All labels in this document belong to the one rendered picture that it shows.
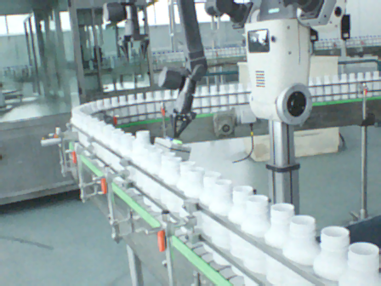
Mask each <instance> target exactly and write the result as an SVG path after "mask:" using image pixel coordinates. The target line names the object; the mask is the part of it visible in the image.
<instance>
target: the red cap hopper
mask: <svg viewBox="0 0 381 286"><path fill-rule="evenodd" d="M205 2H206V1H199V0H195V3H205ZM167 4H168V24H169V30H170V37H171V51H173V53H174V54H176V51H178V42H179V43H180V44H181V45H183V43H182V42H181V41H183V38H182V37H181V36H182V32H177V31H176V16H175V9H174V5H176V0H167ZM217 19H218V30H215V18H214V17H213V16H211V27H212V30H203V31H200V33H201V34H207V33H210V34H209V35H208V36H207V37H206V39H205V40H204V42H203V43H202V44H203V45H204V43H205V42H206V41H207V40H208V39H209V38H210V37H211V36H212V38H211V39H210V40H209V41H208V43H207V44H206V45H207V46H208V45H209V44H210V43H211V42H212V41H213V47H214V48H216V50H217V45H216V37H217V35H218V37H219V47H220V50H222V48H223V33H222V24H221V18H219V16H218V18H217ZM177 37H178V38H177ZM179 38H180V40H181V41H180V40H179ZM215 80H216V87H217V91H218V92H220V90H219V75H215ZM221 83H222V85H225V75H221Z"/></svg>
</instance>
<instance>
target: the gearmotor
mask: <svg viewBox="0 0 381 286"><path fill-rule="evenodd" d="M259 123H268V120H264V119H261V118H258V117H256V116H255V115H254V113H253V112H252V109H251V107H250V105H249V104H246V105H239V106H233V107H231V109H230V112H222V113H215V114H213V132H214V136H215V137H216V140H220V139H221V138H227V137H236V136H235V126H236V127H237V126H242V125H249V126H250V127H251V135H252V151H253V147H254V143H253V128H252V126H253V125H254V124H259ZM251 154H252V152H250V154H249V155H248V156H247V157H245V158H243V159H242V160H239V161H233V163H237V162H240V161H243V160H245V159H246V158H248V157H249V156H250V155H251Z"/></svg>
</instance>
